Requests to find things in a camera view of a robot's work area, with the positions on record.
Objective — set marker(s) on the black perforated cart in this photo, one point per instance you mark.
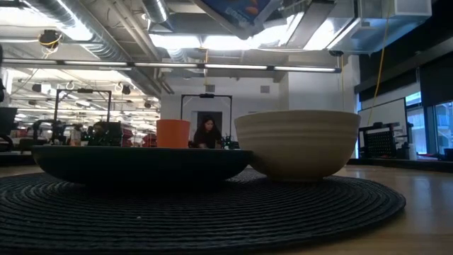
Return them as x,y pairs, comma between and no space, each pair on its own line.
382,143

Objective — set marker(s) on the white board panel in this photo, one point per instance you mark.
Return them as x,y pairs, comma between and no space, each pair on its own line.
384,113

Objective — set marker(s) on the orange cup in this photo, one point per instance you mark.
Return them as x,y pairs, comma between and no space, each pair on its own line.
173,133

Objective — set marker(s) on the dark shallow plate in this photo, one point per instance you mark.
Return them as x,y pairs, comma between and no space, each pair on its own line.
141,163

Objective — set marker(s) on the long ceiling light bar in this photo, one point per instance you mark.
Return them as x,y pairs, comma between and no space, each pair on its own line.
170,65

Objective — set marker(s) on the black rig frame with camera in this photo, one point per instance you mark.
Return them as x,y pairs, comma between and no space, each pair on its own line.
206,95

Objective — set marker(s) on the black metal rig frame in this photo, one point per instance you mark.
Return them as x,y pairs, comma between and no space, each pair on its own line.
85,91

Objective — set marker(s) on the black ceiling-mounted device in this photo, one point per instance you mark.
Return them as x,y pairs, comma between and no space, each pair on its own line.
49,38

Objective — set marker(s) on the silver ventilation duct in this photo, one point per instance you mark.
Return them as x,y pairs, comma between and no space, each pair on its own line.
92,42

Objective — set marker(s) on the person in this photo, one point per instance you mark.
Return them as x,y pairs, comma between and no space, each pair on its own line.
207,136

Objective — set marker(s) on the cream ribbed ceramic bowl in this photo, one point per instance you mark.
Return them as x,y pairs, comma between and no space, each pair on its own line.
297,141

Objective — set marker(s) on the black round woven placemat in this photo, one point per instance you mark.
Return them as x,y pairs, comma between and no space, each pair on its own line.
198,216

